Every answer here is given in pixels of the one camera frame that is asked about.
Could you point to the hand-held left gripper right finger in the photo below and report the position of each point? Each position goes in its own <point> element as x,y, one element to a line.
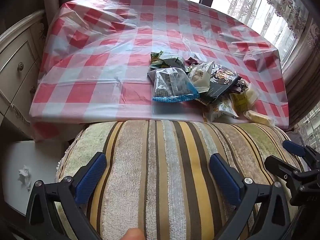
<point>225,180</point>

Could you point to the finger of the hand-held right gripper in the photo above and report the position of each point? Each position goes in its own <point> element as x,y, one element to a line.
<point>293,148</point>
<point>280,166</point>

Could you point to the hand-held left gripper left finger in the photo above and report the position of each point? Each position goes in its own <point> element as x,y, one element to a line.
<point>90,177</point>

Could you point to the pale yellow cracker packet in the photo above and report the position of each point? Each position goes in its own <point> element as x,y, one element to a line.
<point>258,118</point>

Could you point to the cream snack packet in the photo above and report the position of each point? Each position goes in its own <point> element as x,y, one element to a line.
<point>252,96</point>

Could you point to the white and yellow snack packet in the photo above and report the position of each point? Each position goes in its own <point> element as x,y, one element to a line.
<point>220,110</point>

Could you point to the black snack packet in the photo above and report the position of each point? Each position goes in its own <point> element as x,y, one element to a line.
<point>221,83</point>

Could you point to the white packet of round snacks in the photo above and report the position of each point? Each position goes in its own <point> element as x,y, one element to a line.
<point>200,76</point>

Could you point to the clear blue-edged snack packet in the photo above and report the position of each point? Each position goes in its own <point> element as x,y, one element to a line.
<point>172,85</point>

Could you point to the silver snack packets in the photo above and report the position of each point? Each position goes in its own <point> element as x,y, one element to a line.
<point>153,73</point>

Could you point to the green snack packet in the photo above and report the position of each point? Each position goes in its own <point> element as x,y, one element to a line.
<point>165,60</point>

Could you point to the white lace curtain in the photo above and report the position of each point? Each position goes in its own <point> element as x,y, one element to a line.
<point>250,2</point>
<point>311,127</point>

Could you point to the striped plush sofa cover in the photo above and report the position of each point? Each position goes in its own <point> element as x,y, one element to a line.
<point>160,180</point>

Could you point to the crumpled white tissue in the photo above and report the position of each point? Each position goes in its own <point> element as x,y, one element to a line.
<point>24,176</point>

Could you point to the brass drawer knob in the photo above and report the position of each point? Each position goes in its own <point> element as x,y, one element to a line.
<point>20,66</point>
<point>32,89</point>

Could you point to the red white checked plastic tablecloth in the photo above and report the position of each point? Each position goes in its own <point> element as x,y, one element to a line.
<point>100,55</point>

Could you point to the cream cabinet with drawers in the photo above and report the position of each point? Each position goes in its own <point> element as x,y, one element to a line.
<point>17,52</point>

